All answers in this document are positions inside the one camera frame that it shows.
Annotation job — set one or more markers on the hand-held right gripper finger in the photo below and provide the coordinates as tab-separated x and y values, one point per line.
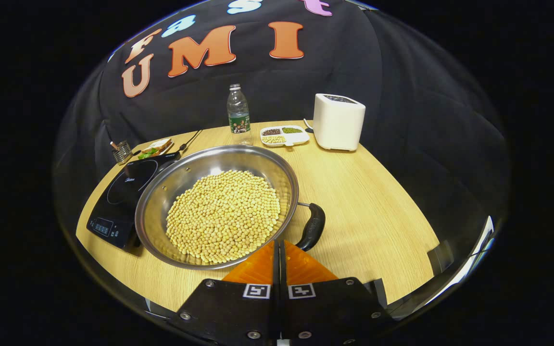
275	307
283	307

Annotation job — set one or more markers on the pile of soybeans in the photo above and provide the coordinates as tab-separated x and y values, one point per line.
224	216

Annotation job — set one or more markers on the black induction cooktop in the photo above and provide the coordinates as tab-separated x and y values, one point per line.
118	206

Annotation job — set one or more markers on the white divided dish of beans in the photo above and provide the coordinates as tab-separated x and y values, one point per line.
296	138

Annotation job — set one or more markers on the white toaster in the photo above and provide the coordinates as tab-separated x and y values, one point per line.
337	125

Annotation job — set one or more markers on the clear plastic water bottle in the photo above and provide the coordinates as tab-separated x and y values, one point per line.
238	115

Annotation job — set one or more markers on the plate with sandwich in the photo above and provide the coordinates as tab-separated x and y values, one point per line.
157	146

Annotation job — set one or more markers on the black backdrop cloth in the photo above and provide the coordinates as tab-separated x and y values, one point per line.
392	86

